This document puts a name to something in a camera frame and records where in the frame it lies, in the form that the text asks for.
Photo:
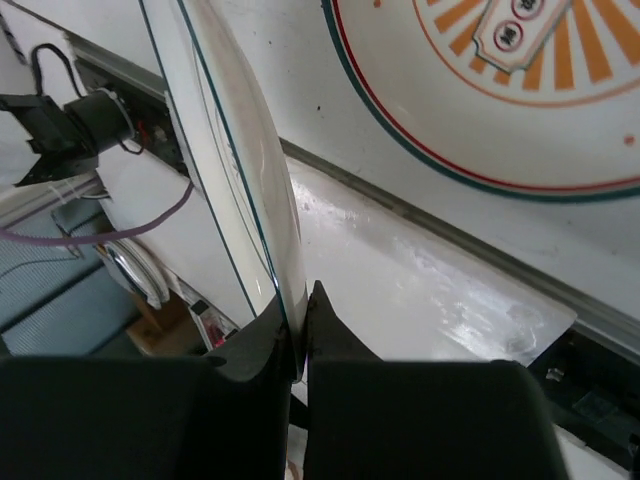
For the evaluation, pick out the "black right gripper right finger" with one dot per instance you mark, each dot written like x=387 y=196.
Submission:
x=377 y=419

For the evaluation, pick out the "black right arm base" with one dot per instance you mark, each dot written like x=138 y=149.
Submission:
x=593 y=394

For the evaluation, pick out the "orange sunburst pattern plate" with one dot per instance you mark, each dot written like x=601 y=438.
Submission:
x=535 y=100

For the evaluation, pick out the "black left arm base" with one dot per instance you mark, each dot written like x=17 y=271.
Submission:
x=42 y=141

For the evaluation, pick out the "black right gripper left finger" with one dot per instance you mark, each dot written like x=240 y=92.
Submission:
x=219 y=416

